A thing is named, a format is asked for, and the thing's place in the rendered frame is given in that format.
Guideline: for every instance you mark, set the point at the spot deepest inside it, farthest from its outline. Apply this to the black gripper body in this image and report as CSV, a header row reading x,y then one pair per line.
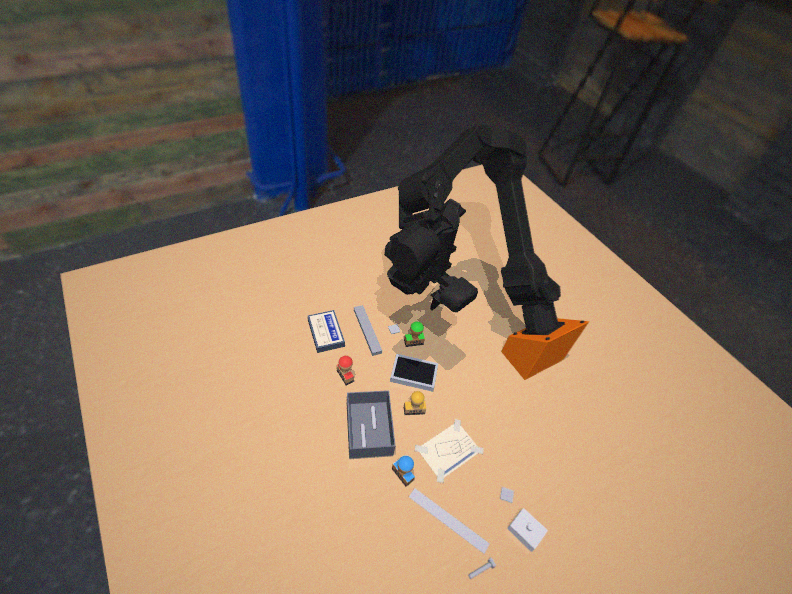
x,y
455,293

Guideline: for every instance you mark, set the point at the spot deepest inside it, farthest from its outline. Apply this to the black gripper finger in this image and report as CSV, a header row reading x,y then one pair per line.
x,y
436,300

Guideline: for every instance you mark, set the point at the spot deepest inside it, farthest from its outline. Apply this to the grey bolt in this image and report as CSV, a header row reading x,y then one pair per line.
x,y
483,569

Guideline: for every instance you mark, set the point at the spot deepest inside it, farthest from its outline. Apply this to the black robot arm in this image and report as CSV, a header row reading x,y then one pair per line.
x,y
502,153

